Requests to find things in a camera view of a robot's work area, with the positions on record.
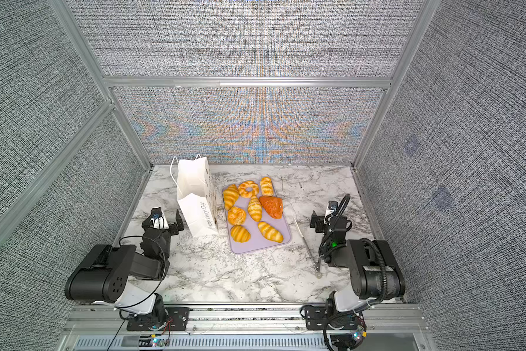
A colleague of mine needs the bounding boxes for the steel tongs white tips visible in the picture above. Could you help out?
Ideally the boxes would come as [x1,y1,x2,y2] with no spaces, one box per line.
[292,208,324,279]

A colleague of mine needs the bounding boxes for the white paper bag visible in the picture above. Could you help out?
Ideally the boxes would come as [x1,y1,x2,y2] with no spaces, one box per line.
[170,154,218,238]

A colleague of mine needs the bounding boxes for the long striped bread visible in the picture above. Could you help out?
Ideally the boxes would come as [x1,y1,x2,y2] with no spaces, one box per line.
[258,222,284,243]

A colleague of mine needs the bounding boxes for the yellow bun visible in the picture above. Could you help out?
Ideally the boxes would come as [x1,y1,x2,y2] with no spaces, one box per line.
[230,225,251,243]

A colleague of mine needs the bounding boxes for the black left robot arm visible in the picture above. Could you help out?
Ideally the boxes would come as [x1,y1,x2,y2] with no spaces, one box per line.
[65,207,185,331]

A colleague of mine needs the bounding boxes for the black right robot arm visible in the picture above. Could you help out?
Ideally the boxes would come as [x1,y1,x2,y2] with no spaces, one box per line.
[303,213,406,330]

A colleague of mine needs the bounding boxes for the small striped bread top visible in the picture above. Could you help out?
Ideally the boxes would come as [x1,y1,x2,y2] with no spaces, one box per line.
[260,177,275,196]

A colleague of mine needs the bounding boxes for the striped bread centre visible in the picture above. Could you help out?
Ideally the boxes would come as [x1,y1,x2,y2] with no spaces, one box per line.
[248,195,263,222]

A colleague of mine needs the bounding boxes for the round orange knotted bun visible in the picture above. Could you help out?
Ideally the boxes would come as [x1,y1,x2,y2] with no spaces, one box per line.
[227,206,247,226]

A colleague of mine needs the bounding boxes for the red-brown glazed croissant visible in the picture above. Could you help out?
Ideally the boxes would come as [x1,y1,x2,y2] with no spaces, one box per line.
[259,195,283,219]

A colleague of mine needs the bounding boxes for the striped croissant top left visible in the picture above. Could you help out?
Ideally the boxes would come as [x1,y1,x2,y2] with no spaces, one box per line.
[223,184,239,211]

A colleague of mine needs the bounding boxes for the lilac plastic tray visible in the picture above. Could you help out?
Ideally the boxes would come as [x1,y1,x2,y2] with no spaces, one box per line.
[222,177,292,254]

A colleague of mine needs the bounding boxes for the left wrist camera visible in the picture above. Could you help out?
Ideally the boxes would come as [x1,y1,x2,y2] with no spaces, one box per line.
[151,213,169,230]

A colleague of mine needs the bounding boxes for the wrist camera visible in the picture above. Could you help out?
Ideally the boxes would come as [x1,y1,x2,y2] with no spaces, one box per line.
[325,200,338,217]
[151,213,169,230]

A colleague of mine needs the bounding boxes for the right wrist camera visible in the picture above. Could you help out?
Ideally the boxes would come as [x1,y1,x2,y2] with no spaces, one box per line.
[325,200,338,217]

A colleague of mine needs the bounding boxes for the sugared ring donut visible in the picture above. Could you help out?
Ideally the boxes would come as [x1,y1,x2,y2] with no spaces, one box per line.
[238,181,259,199]

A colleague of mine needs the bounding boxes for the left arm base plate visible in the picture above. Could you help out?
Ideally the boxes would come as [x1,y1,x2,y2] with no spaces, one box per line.
[126,307,191,333]

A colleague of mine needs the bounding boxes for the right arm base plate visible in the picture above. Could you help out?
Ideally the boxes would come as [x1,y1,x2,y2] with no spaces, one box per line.
[299,305,367,331]

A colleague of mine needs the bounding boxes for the aluminium front rail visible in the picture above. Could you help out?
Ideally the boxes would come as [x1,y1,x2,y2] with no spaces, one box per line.
[56,303,437,350]

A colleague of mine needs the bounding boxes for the aluminium cage frame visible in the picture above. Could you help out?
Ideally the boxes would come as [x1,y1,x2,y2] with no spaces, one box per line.
[0,1,441,248]

